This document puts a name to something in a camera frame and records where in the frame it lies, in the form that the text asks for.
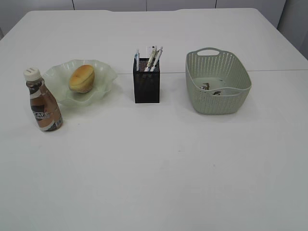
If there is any long paper piece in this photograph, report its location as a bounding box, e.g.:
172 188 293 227
199 82 210 90

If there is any light blue click pen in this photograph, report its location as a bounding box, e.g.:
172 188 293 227
134 49 140 71

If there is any beige click pen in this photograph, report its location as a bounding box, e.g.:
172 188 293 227
144 46 157 72

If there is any grey click pen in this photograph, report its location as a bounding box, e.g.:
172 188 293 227
150 46 163 72

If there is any clear plastic ruler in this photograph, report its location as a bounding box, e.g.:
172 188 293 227
146 46 157 58

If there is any bread roll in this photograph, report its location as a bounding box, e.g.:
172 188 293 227
69 64 95 93

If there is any brown Nescafe coffee bottle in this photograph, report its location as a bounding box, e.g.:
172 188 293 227
23 67 63 132

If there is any black mesh pen holder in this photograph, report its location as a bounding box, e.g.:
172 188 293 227
133 58 160 103

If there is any pale green plastic basket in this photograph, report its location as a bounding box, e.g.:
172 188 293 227
185 48 252 115

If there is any pale green wavy glass plate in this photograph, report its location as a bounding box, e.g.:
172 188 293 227
42 60 117 107

